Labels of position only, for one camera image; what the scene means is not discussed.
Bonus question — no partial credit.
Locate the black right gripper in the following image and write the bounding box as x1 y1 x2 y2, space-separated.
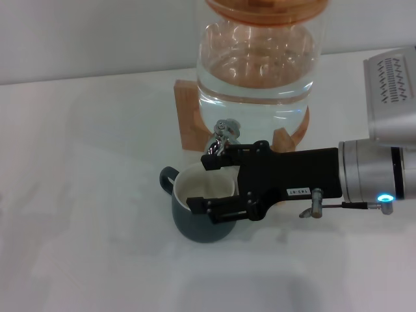
186 140 344 226

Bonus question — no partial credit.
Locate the dark cup with white inside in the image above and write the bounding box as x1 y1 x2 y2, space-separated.
159 162 236 244

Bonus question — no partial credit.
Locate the chrome faucet tap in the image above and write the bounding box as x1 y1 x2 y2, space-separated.
203 118 243 157

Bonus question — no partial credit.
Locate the wooden dispenser stand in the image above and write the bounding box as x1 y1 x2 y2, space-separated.
174 79 311 154

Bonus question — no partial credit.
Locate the glass water dispenser jar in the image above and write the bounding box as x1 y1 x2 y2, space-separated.
196 14 326 154

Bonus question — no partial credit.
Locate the wooden jar lid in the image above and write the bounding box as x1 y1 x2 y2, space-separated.
204 0 330 27

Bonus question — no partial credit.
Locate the metal right wrist cable plug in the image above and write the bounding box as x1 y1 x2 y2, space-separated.
298 187 395 218

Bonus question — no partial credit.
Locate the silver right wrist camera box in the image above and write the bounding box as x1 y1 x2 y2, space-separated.
362 47 416 142

